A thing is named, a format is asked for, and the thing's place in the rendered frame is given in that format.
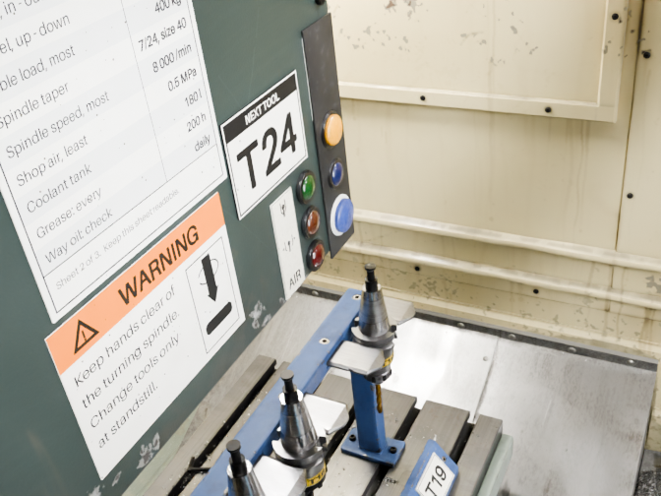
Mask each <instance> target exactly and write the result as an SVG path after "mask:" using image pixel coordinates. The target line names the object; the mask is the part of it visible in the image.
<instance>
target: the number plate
mask: <svg viewBox="0 0 661 496"><path fill-rule="evenodd" d="M453 478H454V474H453V473H452V472H451V471H450V470H449V468H448V467H447V466H446V465H445V464H444V463H443V462H442V461H441V459H440V458H439V457H438V456H437V455H436V454H435V453H433V454H432V456H431V458H430V459H429V461H428V463H427V465H426V467H425V469H424V471H423V473H422V475H421V478H420V480H419V482H418V484H417V486H416V488H415V491H416V492H417V493H418V494H419V495H420V496H446V494H447V492H448V490H449V488H450V486H451V482H452V480H453Z"/></svg>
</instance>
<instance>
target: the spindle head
mask: <svg viewBox="0 0 661 496"><path fill-rule="evenodd" d="M192 5H193V10H194V15H195V19H196V24H197V29H198V34H199V39H200V44H201V48H202V53H203V58H204V63H205V67H206V72H207V77H208V82H209V87H210V96H211V101H212V106H213V111H214V116H215V120H216V125H217V130H218V135H219V139H220V144H221V149H222V154H223V159H224V164H225V168H226V173H227V177H226V178H225V179H224V180H223V181H222V182H221V183H219V184H218V185H217V186H216V187H215V188H213V189H212V190H211V191H210V192H209V193H208V194H206V195H205V196H204V197H203V198H202V199H201V200H200V201H199V202H198V203H197V204H196V205H194V206H193V207H192V208H191V209H190V210H188V211H187V212H186V213H185V214H184V215H182V216H181V217H180V218H178V219H177V220H175V221H174V222H173V223H172V224H171V225H169V226H168V227H167V228H166V229H165V230H164V231H162V232H161V233H160V234H159V235H158V236H157V237H156V238H155V239H154V240H153V241H152V242H150V243H149V244H148V245H147V246H146V247H144V248H143V249H142V250H141V251H140V252H138V253H137V254H136V255H135V256H134V257H133V258H131V259H130V260H129V261H128V262H127V263H125V264H124V265H123V266H122V267H121V268H120V269H118V270H117V271H116V272H115V273H114V274H112V275H111V276H110V277H109V278H108V279H106V280H105V281H104V282H103V283H102V284H100V285H99V286H98V287H97V288H96V289H95V290H93V291H92V292H91V293H90V294H89V295H87V296H86V297H85V298H84V299H83V300H81V301H80V302H79V303H78V304H77V305H76V306H74V307H73V308H72V309H71V310H70V311H68V312H67V313H66V314H65V315H64V316H63V317H61V318H60V319H59V320H58V321H57V322H55V323H54V324H53V323H52V322H51V319H50V316H49V314H48V311H47V309H46V306H45V304H44V301H43V299H42V296H41V293H40V291H39V288H38V286H37V283H36V281H35V278H34V275H33V273H32V270H31V268H30V264H29V261H28V258H27V256H26V253H25V251H24V248H23V246H22V243H21V241H20V238H19V235H18V233H17V230H16V228H15V226H14V224H13V221H12V218H11V216H10V213H9V211H8V208H7V206H6V203H5V200H4V198H3V195H2V193H1V190H0V496H122V495H123V493H124V492H125V491H126V490H127V489H128V488H129V486H130V485H131V484H132V483H133V482H134V481H135V479H136V478H137V477H138V476H139V475H140V473H141V472H142V471H143V470H144V469H145V468H146V466H147V465H148V464H149V463H150V462H151V460H152V459H153V458H154V457H155V456H156V454H157V453H158V452H159V451H160V450H161V449H162V447H163V446H164V445H165V444H166V443H167V442H168V440H169V439H170V438H171V437H172V436H173V434H174V433H175V432H176V431H177V430H178V429H179V427H180V426H181V425H182V424H183V423H184V422H185V420H186V419H187V418H188V417H189V416H190V414H191V413H192V412H193V411H194V410H195V409H196V407H197V406H198V405H199V404H200V403H201V402H202V400H203V399H204V398H205V397H206V396H207V394H208V393H209V392H210V391H211V390H212V388H213V387H214V386H215V385H216V384H217V383H218V381H219V380H220V379H221V378H222V377H223V375H224V374H225V373H226V372H227V371H228V370H229V368H230V367H231V366H232V365H233V364H234V363H235V361H236V360H237V359H238V358H239V357H240V355H241V354H242V353H243V352H244V351H245V350H246V348H247V347H248V346H249V345H250V344H251V343H252V341H253V340H254V339H255V338H256V337H257V335H258V334H259V333H260V332H261V331H262V330H263V328H264V327H265V326H266V325H267V324H268V323H269V321H270V320H271V319H272V318H273V316H274V315H275V314H276V313H277V312H278V311H279V309H280V308H281V307H282V306H283V305H284V304H285V302H286V301H287V300H286V299H285V293H284V287H283V281H282V276H281V270H280V264H279V259H278V254H277V248H276V242H275V236H274V231H273V225H272V219H271V213H270V205H271V204H272V203H273V202H274V201H275V200H276V199H277V198H278V197H279V196H280V195H282V194H283V193H284V192H285V191H286V190H287V189H288V188H289V187H291V189H292V196H293V202H294V209H295V214H296V221H297V227H298V234H299V240H300V247H301V253H302V260H303V266H304V273H305V279H306V278H307V276H308V275H309V274H310V273H311V272H312V271H310V270H309V268H308V266H307V252H308V249H309V246H310V244H311V243H312V242H313V241H314V240H315V239H321V240H323V242H324V244H325V249H326V253H325V256H326V255H327V253H328V252H329V251H330V247H329V239H328V231H327V224H326V216H325V208H324V201H323V193H322V185H321V177H320V170H319V163H318V155H317V148H316V140H315V132H314V124H313V119H312V111H311V104H310V97H309V89H308V82H307V74H306V66H305V59H304V51H303V43H302V33H301V31H302V30H303V29H305V28H306V27H308V26H309V25H311V24H312V23H314V22H315V21H316V20H318V19H319V18H321V17H322V16H324V15H325V14H327V13H328V3H327V0H192ZM293 70H296V76H297V84H298V91H299V97H300V105H301V112H302V119H303V126H304V134H305V141H306V148H307V155H308V156H307V157H306V158H305V159H304V160H303V161H302V162H301V163H300V164H299V165H298V166H297V167H296V168H295V169H294V170H293V171H291V172H290V173H289V174H288V175H287V176H286V177H285V178H284V179H283V180H282V181H281V182H280V183H279V184H278V185H277V186H275V187H274V188H273V189H272V190H271V191H270V192H269V193H268V194H267V195H266V196H265V197H264V198H263V199H262V200H261V201H260V202H259V203H258V204H257V205H256V206H255V207H254V208H253V209H252V210H250V211H249V212H248V213H247V214H246V215H245V216H244V217H242V218H241V219H239V220H238V218H237V214H236V209H235V204H234V199H233V194H232V189H231V184H230V179H229V174H228V169H227V164H226V159H225V154H224V149H223V144H222V140H221V136H220V131H219V125H220V124H222V123H223V122H224V121H226V120H227V119H228V118H230V117H231V116H232V115H234V114H235V113H236V112H238V111H239V110H240V109H242V108H243V107H244V106H246V105H247V104H248V103H250V102H251V101H252V100H254V99H255V98H256V97H258V96H259V95H260V94H262V93H263V92H265V91H266V90H267V89H269V88H270V87H272V86H273V85H274V84H276V83H277V82H278V81H280V80H281V79H282V78H284V77H285V76H286V75H288V74H289V73H290V72H292V71H293ZM304 170H312V171H313V172H314V174H315V177H316V192H315V195H314V197H313V199H312V201H311V202H310V203H309V204H307V205H303V204H300V203H299V201H298V199H297V196H296V185H297V181H298V178H299V176H300V174H301V173H302V172H303V171H304ZM216 192H218V196H219V200H220V204H221V209H222V214H223V218H224V223H225V228H226V232H227V237H228V242H229V246H230V251H231V256H232V260H233V265H234V270H235V274H236V278H237V283H238V287H239V292H240V297H241V301H242V306H243V311H244V315H245V321H244V322H243V323H242V324H241V325H240V326H239V327H238V328H237V330H236V331H235V332H234V333H233V334H232V335H231V336H230V337H229V339H228V340H227V341H226V342H225V343H224V344H223V345H222V346H221V348H220V349H219V350H218V351H217V352H216V353H215V354H214V355H213V357H212V358H211V359H210V360H209V361H208V362H207V363H206V365H205V366H204V367H203V368H202V369H201V370H200V371H199V372H198V374H197V375H196V376H195V377H194V378H193V379H192V380H191V381H190V382H189V384H188V385H187V386H186V387H185V388H184V389H183V390H182V391H181V393H180V394H179V395H178V396H177V397H176V398H175V399H174V400H173V402H172V403H171V404H170V405H169V406H168V407H167V408H166V409H165V411H164V412H163V413H162V414H161V415H160V416H159V417H158V418H157V420H156V421H155V422H154V423H153V424H152V425H151V426H150V428H149V429H148V430H147V431H146V432H145V433H144V434H143V435H142V437H141V438H140V439H139V440H138V441H137V442H136V443H135V444H134V445H133V447H132V448H131V449H130V450H129V451H128V452H127V453H126V454H125V456H124V457H123V458H122V459H121V460H120V461H119V462H118V463H117V465H116V466H115V467H114V468H113V469H112V470H111V471H110V472H109V473H108V474H107V475H106V476H105V477H104V478H103V479H100V477H99V474H98V472H97V469H96V467H95V464H94V462H93V459H92V457H91V454H90V450H89V448H88V445H87V443H86V440H85V438H84V435H83V433H82V430H81V428H80V425H79V423H78V420H77V418H76V415H75V413H74V412H73V409H72V407H71V404H70V402H69V399H68V397H67V394H66V392H65V389H64V387H63V384H62V382H61V379H60V377H59V374H58V372H57V369H56V367H55V364H54V362H53V359H52V357H51V354H50V352H49V349H48V347H47V344H46V342H45V339H46V338H47V337H48V336H49V335H51V334H52V333H53V332H54V331H55V330H56V329H58V328H59V327H60V326H61V325H62V324H63V323H65V322H66V321H67V320H68V319H69V318H70V317H72V316H73V315H74V314H75V313H76V312H77V311H79V310H80V309H81V308H82V307H83V306H84V305H86V304H87V303H88V302H89V301H90V300H91V299H93V298H94V297H95V296H96V295H97V294H99V293H100V292H101V291H102V290H103V289H104V288H106V287H107V286H108V285H109V284H110V283H111V282H113V281H114V280H115V279H116V278H117V277H119V276H120V275H121V274H122V273H123V272H124V271H126V270H127V269H128V268H129V267H130V266H131V265H133V264H134V263H135V262H136V261H137V260H138V259H140V258H141V257H142V256H143V255H144V254H145V253H147V252H148V251H149V249H150V248H151V247H153V246H154V245H155V244H156V243H157V242H159V241H160V240H161V239H162V238H163V237H164V236H166V235H167V234H168V233H169V232H170V231H171V230H173V229H174V228H175V227H176V226H177V225H178V224H180V223H181V222H182V221H183V220H184V219H185V218H187V217H188V216H189V215H190V214H191V213H193V212H194V211H195V210H196V209H197V208H198V207H200V206H201V205H202V204H203V203H204V202H205V201H207V200H208V199H209V198H210V197H211V196H212V195H214V194H215V193H216ZM310 206H317V207H318V208H319V210H320V213H321V224H320V228H319V231H318V233H317V234H316V236H314V237H313V238H312V239H308V238H305V236H304V235H303V233H302V228H301V224H302V217H303V215H304V213H305V211H306V210H307V209H308V208H309V207H310Z"/></svg>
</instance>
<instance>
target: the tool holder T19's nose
mask: <svg viewBox="0 0 661 496"><path fill-rule="evenodd" d="M391 374H392V373H391V365H389V366H387V367H385V368H382V369H380V370H378V371H376V372H374V373H372V374H370V375H368V376H364V378H365V379H366V380H368V381H369V382H371V383H373V384H375V385H381V384H383V383H384V382H385V381H386V380H387V379H388V378H389V377H390V376H391Z"/></svg>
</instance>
